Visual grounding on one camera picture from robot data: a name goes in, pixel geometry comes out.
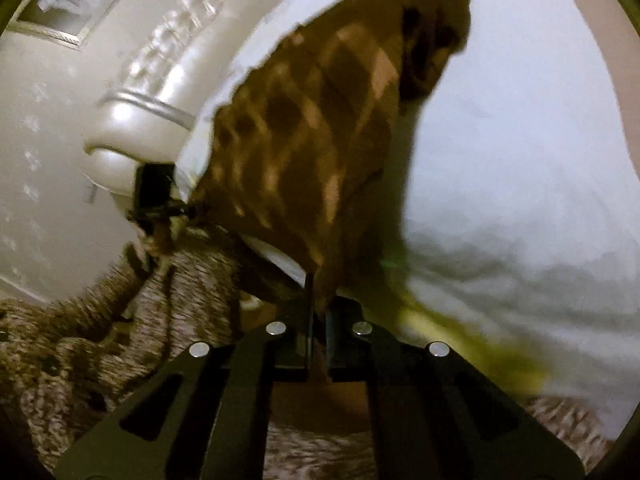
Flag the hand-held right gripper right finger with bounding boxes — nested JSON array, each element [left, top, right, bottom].
[[324, 304, 586, 480]]

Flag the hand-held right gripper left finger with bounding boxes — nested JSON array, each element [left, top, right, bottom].
[[55, 304, 313, 480]]

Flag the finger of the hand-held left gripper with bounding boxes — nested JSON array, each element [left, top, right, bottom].
[[127, 162, 198, 233]]

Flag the brown plaid pants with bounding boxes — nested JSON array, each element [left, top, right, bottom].
[[187, 0, 478, 316]]

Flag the cream tufted headboard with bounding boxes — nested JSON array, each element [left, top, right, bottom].
[[84, 0, 351, 211]]

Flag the brown patterned rug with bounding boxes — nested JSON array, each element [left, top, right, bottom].
[[0, 230, 616, 480]]

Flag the bed with patterned sheet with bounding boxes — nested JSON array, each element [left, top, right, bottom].
[[177, 0, 640, 441]]

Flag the framed wall picture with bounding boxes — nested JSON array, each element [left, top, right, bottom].
[[10, 0, 156, 48]]

